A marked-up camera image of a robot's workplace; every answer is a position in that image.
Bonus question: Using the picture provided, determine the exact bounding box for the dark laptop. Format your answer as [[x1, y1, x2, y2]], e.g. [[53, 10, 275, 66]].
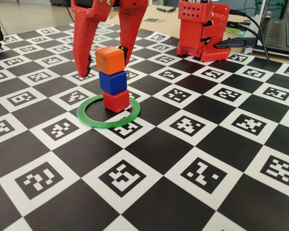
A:
[[251, 0, 289, 58]]

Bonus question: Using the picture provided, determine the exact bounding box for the orange cube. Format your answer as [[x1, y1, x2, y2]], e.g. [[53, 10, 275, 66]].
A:
[[95, 47, 125, 75]]

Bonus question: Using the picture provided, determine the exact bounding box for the blue cube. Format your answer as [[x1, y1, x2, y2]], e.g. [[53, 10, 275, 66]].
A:
[[98, 70, 128, 96]]

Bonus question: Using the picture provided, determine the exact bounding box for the black cable with plug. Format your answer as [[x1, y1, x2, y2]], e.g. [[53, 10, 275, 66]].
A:
[[227, 21, 258, 39]]

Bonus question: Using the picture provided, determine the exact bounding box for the red cube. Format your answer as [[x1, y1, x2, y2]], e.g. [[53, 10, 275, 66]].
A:
[[102, 89, 130, 113]]

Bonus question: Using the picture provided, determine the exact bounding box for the checkerboard marker mat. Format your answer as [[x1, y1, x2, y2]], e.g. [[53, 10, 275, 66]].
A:
[[0, 23, 289, 231]]

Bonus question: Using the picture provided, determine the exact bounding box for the red robot base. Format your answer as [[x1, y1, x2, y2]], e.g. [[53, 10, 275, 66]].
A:
[[176, 0, 231, 63]]

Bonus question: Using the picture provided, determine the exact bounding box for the small printed marker sheet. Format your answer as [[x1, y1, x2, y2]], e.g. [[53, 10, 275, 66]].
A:
[[142, 17, 165, 24]]

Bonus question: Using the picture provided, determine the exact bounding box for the green ring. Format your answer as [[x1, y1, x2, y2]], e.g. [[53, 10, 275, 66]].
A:
[[76, 94, 142, 129]]

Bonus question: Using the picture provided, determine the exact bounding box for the green disc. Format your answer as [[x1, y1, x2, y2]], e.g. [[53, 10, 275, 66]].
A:
[[225, 26, 247, 36]]

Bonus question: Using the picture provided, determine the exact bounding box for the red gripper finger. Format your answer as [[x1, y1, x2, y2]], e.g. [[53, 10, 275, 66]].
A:
[[117, 0, 149, 67], [71, 0, 116, 78]]

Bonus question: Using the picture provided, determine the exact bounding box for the thin black cable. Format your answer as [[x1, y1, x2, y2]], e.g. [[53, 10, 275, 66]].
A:
[[228, 9, 270, 60]]

